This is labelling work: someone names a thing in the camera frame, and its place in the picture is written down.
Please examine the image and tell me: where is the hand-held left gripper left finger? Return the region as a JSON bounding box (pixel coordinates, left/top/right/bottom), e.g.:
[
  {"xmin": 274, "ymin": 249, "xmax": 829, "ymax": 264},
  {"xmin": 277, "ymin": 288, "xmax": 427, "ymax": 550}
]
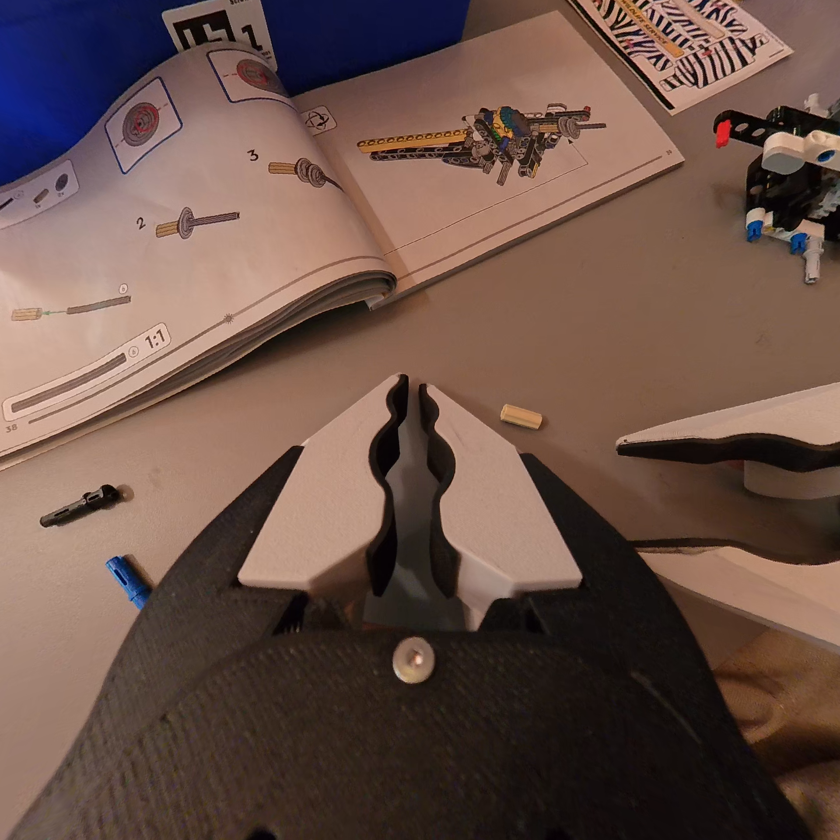
[{"xmin": 238, "ymin": 374, "xmax": 411, "ymax": 598}]

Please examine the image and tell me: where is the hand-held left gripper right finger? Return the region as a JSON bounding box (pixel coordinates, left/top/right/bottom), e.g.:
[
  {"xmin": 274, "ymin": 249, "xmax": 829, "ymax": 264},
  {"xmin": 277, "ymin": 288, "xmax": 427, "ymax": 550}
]
[{"xmin": 419, "ymin": 382, "xmax": 584, "ymax": 632}]

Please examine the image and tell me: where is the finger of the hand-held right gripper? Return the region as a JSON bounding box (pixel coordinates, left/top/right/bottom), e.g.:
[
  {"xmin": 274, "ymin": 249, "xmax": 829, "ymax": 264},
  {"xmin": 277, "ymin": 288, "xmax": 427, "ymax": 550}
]
[
  {"xmin": 616, "ymin": 384, "xmax": 840, "ymax": 501},
  {"xmin": 630, "ymin": 537, "xmax": 840, "ymax": 656}
]

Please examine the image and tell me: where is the blue lego pin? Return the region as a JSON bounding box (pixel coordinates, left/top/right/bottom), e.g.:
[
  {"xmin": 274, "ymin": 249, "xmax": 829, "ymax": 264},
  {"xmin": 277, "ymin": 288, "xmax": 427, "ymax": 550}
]
[{"xmin": 105, "ymin": 556, "xmax": 153, "ymax": 610}]

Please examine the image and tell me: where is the black lego pin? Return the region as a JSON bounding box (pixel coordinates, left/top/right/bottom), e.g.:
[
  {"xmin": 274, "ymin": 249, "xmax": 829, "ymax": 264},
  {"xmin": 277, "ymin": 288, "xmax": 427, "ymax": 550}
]
[{"xmin": 39, "ymin": 484, "xmax": 122, "ymax": 528}]

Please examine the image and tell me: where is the black white lego assembly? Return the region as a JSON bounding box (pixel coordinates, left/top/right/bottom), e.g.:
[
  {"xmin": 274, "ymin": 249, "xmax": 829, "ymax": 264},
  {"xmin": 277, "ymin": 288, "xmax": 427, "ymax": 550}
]
[{"xmin": 714, "ymin": 92, "xmax": 840, "ymax": 284}]

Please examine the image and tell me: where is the open lego instruction booklet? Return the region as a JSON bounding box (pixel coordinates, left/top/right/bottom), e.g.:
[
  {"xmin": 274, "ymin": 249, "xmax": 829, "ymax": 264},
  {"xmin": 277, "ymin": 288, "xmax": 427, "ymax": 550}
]
[{"xmin": 0, "ymin": 10, "xmax": 685, "ymax": 470}]

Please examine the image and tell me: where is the person's beige clothing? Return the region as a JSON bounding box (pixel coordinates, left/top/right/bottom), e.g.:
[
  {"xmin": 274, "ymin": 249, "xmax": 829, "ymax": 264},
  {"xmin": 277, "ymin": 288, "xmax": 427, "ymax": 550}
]
[{"xmin": 712, "ymin": 630, "xmax": 840, "ymax": 840}]

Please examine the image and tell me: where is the zebra striped sticker sheet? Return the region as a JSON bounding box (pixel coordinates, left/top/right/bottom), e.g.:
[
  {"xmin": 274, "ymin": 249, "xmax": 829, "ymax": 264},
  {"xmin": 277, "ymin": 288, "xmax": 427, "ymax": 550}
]
[{"xmin": 567, "ymin": 0, "xmax": 794, "ymax": 116}]

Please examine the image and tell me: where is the white printed marker card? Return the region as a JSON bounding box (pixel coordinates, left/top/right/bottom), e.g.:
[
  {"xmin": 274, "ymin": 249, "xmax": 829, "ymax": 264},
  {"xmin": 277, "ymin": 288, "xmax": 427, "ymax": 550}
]
[{"xmin": 162, "ymin": 0, "xmax": 280, "ymax": 73}]

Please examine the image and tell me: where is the large blue storage bin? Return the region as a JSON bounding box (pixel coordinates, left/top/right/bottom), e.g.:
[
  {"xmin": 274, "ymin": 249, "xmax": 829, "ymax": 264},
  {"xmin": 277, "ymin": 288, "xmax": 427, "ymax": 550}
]
[{"xmin": 0, "ymin": 0, "xmax": 578, "ymax": 188}]

